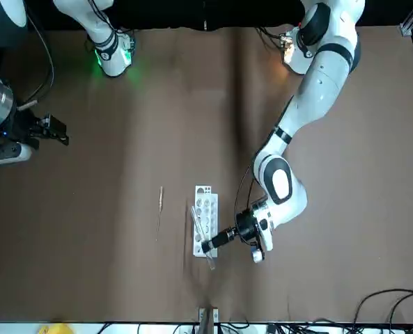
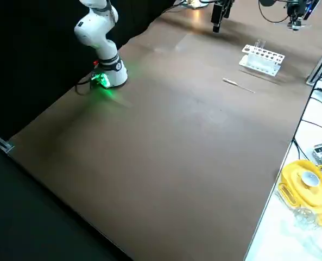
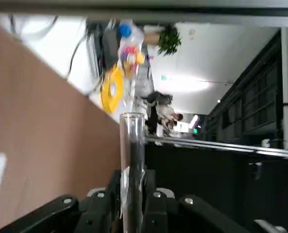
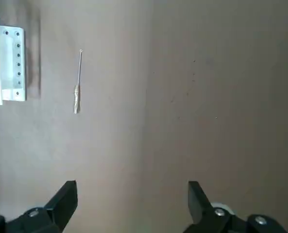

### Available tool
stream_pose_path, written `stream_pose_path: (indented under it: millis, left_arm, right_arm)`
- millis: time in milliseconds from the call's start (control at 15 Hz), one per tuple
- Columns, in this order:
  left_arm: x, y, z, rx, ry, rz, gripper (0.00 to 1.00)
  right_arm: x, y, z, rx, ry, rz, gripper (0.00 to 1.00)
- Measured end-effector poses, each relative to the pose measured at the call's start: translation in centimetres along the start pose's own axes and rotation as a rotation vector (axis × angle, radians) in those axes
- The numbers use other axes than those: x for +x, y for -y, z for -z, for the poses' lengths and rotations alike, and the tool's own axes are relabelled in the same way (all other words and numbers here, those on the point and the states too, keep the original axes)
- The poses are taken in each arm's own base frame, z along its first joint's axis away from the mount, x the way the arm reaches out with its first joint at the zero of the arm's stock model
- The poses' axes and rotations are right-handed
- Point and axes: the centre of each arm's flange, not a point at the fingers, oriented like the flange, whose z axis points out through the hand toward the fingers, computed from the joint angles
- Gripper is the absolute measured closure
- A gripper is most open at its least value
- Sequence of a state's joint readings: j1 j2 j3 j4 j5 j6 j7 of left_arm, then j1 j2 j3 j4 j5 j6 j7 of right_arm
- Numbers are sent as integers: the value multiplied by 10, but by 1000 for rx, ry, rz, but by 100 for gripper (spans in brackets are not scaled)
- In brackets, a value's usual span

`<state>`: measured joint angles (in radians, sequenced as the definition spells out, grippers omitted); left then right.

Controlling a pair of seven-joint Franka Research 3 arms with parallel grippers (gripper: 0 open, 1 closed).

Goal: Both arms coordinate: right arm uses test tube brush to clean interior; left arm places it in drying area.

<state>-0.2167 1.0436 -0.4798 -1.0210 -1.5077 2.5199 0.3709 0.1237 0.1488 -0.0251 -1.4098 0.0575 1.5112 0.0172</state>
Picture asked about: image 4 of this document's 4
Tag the white test tube rack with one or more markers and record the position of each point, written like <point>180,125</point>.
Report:
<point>22,38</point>

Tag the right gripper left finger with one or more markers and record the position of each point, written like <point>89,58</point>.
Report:
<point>56,208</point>

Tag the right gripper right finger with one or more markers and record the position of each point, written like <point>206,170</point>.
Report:
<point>202,208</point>

